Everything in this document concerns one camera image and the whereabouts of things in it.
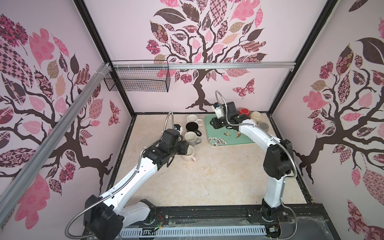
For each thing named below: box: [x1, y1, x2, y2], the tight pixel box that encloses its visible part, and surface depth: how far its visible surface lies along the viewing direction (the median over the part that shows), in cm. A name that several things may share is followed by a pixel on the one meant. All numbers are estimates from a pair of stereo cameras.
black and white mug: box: [185, 122, 202, 137], surface depth 102 cm
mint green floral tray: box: [205, 114, 255, 147], surface depth 106 cm
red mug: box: [238, 107, 250, 116], surface depth 112 cm
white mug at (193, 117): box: [187, 114, 204, 126], surface depth 109 cm
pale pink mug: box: [182, 144, 196, 163], surface depth 88 cm
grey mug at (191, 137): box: [184, 131, 202, 147], surface depth 98 cm
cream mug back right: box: [250, 111, 262, 123], surface depth 109 cm
